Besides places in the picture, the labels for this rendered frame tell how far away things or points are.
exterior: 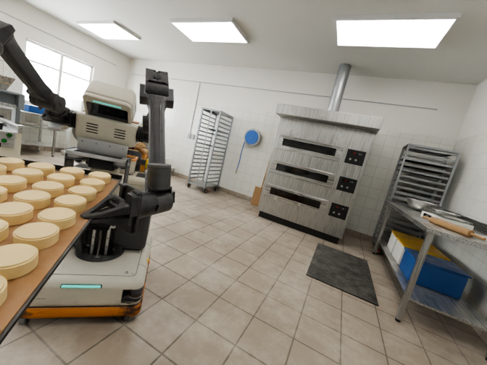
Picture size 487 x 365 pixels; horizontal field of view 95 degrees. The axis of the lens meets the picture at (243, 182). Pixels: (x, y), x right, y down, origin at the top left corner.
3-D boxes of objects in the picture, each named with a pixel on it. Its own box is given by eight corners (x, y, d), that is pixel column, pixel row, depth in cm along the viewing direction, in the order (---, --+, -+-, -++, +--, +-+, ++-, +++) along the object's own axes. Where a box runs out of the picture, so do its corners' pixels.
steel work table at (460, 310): (369, 251, 369) (389, 195, 354) (422, 269, 341) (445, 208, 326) (392, 321, 196) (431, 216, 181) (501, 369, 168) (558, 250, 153)
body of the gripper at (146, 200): (128, 236, 48) (156, 227, 55) (135, 193, 46) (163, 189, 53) (110, 224, 51) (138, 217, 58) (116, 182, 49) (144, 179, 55)
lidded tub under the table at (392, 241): (385, 245, 341) (391, 229, 338) (422, 257, 322) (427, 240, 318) (389, 253, 307) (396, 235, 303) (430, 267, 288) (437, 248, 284)
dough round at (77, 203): (85, 203, 47) (86, 194, 46) (85, 214, 43) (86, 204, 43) (54, 203, 44) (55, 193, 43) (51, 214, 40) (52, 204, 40)
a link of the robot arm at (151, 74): (172, 64, 80) (142, 56, 76) (173, 97, 77) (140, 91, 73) (163, 123, 119) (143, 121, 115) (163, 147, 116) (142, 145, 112)
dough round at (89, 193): (82, 191, 51) (83, 183, 51) (101, 198, 51) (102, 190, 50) (61, 197, 46) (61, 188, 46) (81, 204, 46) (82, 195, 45)
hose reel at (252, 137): (252, 177, 525) (264, 130, 509) (250, 177, 512) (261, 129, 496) (237, 173, 541) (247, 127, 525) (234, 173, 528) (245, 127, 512)
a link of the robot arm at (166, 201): (175, 212, 60) (160, 208, 62) (176, 186, 59) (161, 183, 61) (154, 218, 53) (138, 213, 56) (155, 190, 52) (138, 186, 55)
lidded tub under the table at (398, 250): (390, 253, 305) (396, 236, 301) (430, 268, 287) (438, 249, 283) (396, 264, 270) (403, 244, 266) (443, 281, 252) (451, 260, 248)
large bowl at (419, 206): (401, 205, 331) (404, 195, 329) (432, 214, 316) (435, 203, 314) (407, 209, 296) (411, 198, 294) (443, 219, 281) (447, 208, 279)
